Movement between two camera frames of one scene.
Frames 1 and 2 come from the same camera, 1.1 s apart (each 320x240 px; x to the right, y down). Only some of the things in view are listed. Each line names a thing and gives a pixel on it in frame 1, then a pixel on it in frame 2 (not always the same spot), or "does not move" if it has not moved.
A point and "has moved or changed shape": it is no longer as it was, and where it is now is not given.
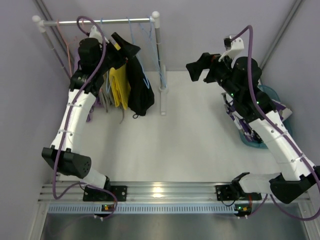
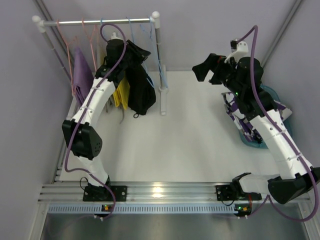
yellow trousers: (120, 85) does not move
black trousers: (141, 97) does not move
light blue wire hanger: (152, 26) has moved or changed shape
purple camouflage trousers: (248, 129) does not move
